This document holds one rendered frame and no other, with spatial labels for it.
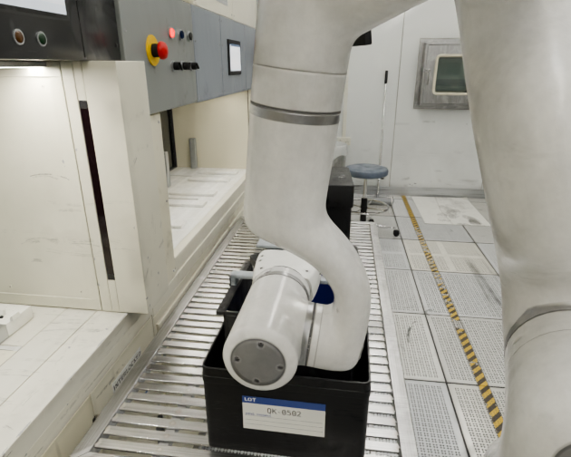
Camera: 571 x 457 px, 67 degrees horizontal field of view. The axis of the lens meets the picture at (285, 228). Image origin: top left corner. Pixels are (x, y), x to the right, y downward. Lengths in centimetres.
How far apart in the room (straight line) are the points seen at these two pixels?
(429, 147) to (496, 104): 467
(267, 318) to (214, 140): 194
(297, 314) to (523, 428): 24
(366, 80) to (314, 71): 450
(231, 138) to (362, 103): 276
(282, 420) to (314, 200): 45
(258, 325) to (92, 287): 64
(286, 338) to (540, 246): 25
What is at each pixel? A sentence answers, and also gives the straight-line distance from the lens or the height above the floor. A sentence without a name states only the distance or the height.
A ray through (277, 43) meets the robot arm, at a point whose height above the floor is 141.
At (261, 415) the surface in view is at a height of 85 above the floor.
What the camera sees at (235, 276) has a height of 103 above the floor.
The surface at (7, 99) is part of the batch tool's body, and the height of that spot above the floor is 133.
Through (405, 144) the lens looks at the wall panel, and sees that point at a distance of 500.
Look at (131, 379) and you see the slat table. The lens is 104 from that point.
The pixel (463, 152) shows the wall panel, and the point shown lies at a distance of 513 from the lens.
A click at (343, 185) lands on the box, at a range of 148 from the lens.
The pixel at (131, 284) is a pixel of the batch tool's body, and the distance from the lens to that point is 101.
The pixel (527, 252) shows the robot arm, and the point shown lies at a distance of 41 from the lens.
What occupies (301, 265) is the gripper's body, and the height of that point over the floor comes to 112.
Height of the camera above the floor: 139
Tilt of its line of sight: 21 degrees down
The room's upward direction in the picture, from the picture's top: straight up
